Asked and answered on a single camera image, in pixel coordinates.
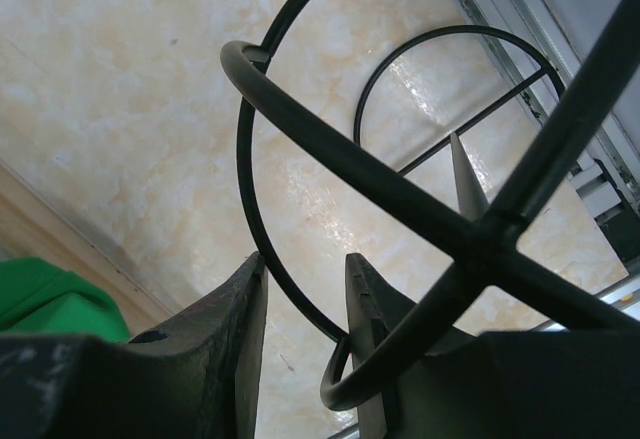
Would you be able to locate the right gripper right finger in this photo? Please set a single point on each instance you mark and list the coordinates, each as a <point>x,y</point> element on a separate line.
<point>441,382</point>

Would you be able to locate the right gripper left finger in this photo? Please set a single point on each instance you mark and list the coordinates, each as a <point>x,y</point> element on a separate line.
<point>195,375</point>

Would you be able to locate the wooden clothes rack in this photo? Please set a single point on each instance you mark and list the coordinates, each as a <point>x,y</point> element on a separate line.
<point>30,227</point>

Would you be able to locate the green tank top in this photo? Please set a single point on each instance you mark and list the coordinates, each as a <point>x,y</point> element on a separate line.
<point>39,297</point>

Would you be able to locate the aluminium frame rail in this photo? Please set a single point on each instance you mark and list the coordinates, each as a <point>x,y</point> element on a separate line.
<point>565,233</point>

